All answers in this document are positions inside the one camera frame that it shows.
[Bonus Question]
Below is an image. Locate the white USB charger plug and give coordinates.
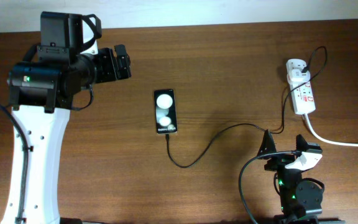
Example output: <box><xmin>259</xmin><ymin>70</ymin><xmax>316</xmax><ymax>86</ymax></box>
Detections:
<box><xmin>287</xmin><ymin>68</ymin><xmax>310</xmax><ymax>85</ymax></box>

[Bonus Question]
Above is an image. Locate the black Samsung Galaxy smartphone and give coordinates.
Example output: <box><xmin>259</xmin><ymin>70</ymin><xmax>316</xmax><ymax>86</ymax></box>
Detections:
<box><xmin>154</xmin><ymin>89</ymin><xmax>178</xmax><ymax>134</ymax></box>

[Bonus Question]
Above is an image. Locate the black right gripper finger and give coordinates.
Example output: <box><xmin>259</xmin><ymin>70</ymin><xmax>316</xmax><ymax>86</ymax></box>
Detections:
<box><xmin>257</xmin><ymin>130</ymin><xmax>277</xmax><ymax>159</ymax></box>
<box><xmin>296</xmin><ymin>134</ymin><xmax>308</xmax><ymax>151</ymax></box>

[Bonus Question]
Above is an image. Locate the white power strip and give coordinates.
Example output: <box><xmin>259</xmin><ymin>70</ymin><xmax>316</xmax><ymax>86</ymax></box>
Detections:
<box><xmin>286</xmin><ymin>58</ymin><xmax>316</xmax><ymax>115</ymax></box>

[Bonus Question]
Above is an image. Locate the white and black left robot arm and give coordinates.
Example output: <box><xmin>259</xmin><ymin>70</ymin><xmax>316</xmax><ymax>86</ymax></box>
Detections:
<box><xmin>1</xmin><ymin>11</ymin><xmax>131</xmax><ymax>223</ymax></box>

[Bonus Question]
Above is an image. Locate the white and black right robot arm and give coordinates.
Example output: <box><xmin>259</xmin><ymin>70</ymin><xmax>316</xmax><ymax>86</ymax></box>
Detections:
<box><xmin>257</xmin><ymin>131</ymin><xmax>324</xmax><ymax>223</ymax></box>

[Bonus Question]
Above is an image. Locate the white power strip cord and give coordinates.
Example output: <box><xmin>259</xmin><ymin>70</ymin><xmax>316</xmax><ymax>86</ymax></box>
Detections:
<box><xmin>301</xmin><ymin>113</ymin><xmax>358</xmax><ymax>149</ymax></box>

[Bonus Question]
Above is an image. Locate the black USB charging cable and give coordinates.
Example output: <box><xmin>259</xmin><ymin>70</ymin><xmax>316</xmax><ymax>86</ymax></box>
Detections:
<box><xmin>165</xmin><ymin>46</ymin><xmax>328</xmax><ymax>169</ymax></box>

